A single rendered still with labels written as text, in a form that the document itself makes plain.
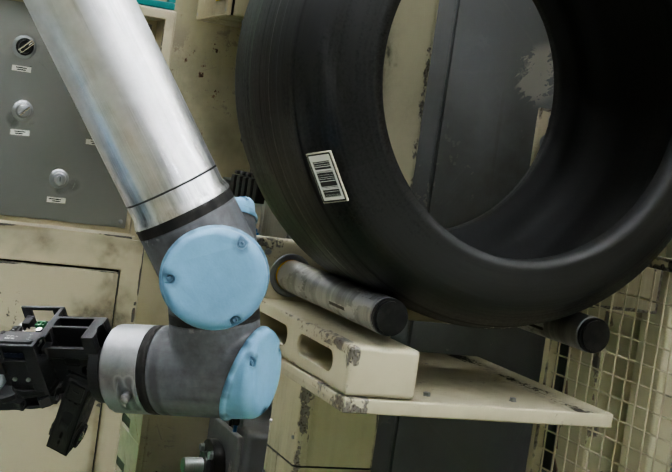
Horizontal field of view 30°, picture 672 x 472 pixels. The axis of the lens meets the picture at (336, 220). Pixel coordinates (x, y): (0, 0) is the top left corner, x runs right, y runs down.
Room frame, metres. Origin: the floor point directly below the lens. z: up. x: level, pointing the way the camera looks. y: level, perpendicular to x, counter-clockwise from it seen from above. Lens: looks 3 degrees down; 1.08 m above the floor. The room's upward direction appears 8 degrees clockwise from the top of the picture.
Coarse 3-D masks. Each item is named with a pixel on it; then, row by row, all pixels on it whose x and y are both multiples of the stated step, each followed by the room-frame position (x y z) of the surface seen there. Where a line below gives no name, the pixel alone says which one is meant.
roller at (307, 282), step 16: (288, 272) 1.70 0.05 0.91; (304, 272) 1.66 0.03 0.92; (320, 272) 1.63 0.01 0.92; (288, 288) 1.70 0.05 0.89; (304, 288) 1.63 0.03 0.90; (320, 288) 1.58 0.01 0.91; (336, 288) 1.55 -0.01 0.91; (352, 288) 1.52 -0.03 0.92; (368, 288) 1.51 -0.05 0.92; (320, 304) 1.59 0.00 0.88; (336, 304) 1.53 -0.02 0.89; (352, 304) 1.48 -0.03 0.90; (368, 304) 1.45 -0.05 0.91; (384, 304) 1.43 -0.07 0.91; (400, 304) 1.44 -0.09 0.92; (352, 320) 1.50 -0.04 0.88; (368, 320) 1.44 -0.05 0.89; (384, 320) 1.43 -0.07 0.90; (400, 320) 1.44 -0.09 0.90
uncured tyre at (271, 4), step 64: (256, 0) 1.54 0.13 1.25; (320, 0) 1.39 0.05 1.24; (384, 0) 1.38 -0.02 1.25; (576, 0) 1.80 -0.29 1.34; (640, 0) 1.72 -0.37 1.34; (256, 64) 1.50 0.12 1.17; (320, 64) 1.38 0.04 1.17; (576, 64) 1.81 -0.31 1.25; (640, 64) 1.76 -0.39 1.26; (256, 128) 1.51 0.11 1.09; (320, 128) 1.39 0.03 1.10; (384, 128) 1.39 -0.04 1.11; (576, 128) 1.81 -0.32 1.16; (640, 128) 1.75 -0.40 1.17; (384, 192) 1.40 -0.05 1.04; (512, 192) 1.81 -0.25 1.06; (576, 192) 1.80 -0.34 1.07; (640, 192) 1.69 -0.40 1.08; (320, 256) 1.56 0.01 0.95; (384, 256) 1.42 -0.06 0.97; (448, 256) 1.43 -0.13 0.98; (512, 256) 1.76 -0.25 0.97; (576, 256) 1.49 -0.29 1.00; (640, 256) 1.53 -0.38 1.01; (448, 320) 1.50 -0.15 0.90; (512, 320) 1.50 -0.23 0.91
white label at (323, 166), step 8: (320, 152) 1.38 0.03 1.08; (328, 152) 1.37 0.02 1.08; (312, 160) 1.39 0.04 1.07; (320, 160) 1.38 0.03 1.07; (328, 160) 1.38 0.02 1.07; (312, 168) 1.40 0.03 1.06; (320, 168) 1.39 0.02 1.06; (328, 168) 1.38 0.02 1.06; (336, 168) 1.37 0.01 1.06; (320, 176) 1.39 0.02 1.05; (328, 176) 1.39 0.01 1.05; (336, 176) 1.38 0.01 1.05; (320, 184) 1.40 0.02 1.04; (328, 184) 1.39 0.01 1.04; (336, 184) 1.38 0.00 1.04; (320, 192) 1.40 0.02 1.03; (328, 192) 1.40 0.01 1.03; (336, 192) 1.39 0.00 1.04; (344, 192) 1.38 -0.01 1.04; (328, 200) 1.40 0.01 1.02; (336, 200) 1.39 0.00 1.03; (344, 200) 1.38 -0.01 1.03
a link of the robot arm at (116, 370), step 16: (112, 336) 1.24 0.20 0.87; (128, 336) 1.24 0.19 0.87; (112, 352) 1.23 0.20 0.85; (128, 352) 1.22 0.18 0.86; (112, 368) 1.22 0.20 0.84; (128, 368) 1.22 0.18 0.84; (112, 384) 1.22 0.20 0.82; (128, 384) 1.22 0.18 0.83; (112, 400) 1.23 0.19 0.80; (128, 400) 1.22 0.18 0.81
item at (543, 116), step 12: (540, 108) 2.06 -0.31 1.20; (540, 120) 2.06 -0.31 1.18; (540, 132) 2.06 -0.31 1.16; (540, 144) 2.05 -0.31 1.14; (648, 276) 1.93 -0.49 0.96; (660, 276) 1.94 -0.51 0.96; (624, 288) 1.91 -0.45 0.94; (636, 288) 1.92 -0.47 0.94; (648, 288) 1.93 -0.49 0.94; (660, 288) 1.94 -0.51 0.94; (636, 300) 1.92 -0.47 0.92
